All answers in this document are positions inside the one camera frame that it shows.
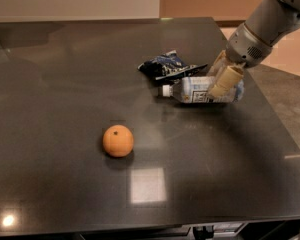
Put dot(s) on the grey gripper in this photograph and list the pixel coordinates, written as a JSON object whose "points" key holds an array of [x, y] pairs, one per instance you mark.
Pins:
{"points": [[246, 49]]}

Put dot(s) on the clear blue-labelled plastic bottle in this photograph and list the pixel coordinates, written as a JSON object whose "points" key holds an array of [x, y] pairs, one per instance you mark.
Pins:
{"points": [[194, 90]]}

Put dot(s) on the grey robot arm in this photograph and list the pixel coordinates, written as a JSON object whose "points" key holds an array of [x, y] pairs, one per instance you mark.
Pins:
{"points": [[283, 16]]}

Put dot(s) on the crumpled blue chip bag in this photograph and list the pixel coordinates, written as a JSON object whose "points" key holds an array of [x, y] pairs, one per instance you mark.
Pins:
{"points": [[168, 66]]}

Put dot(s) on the orange fruit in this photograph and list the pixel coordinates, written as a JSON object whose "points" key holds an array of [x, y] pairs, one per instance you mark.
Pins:
{"points": [[118, 141]]}

